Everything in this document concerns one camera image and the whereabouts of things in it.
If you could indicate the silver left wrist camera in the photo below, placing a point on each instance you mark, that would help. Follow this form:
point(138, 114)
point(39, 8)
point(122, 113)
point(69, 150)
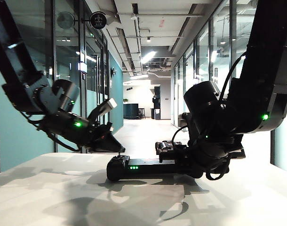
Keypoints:
point(108, 104)

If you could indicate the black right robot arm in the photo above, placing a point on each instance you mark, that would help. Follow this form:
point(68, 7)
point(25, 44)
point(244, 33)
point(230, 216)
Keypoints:
point(258, 99)

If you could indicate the black robot car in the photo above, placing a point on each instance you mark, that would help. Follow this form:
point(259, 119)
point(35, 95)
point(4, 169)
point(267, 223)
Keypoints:
point(168, 146)

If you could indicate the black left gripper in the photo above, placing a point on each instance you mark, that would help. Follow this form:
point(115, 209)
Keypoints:
point(98, 130)

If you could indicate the round black hanging sign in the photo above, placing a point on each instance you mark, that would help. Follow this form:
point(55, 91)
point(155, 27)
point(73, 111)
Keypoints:
point(98, 20)

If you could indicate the black wall ornament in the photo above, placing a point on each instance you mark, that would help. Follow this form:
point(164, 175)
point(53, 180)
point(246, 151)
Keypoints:
point(113, 72)

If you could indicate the dark kitchen counter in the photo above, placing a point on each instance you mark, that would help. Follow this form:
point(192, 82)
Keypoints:
point(130, 111)

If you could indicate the black remote control with sticker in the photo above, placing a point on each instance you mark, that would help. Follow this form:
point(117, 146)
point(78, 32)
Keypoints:
point(145, 168)

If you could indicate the bright ceiling strip light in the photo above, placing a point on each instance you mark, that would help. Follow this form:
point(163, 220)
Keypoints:
point(148, 57)

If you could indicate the small lit door sign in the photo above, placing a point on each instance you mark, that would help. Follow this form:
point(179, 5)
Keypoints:
point(82, 67)

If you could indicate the small green plant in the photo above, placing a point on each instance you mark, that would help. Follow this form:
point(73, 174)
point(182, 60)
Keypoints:
point(125, 101)

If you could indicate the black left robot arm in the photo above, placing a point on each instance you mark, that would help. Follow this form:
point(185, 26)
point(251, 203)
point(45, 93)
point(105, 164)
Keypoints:
point(14, 58)

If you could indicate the black bar stool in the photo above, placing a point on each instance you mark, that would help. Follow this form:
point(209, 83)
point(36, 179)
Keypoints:
point(142, 113)

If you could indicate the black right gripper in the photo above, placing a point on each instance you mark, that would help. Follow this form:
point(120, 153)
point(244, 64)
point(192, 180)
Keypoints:
point(193, 155)

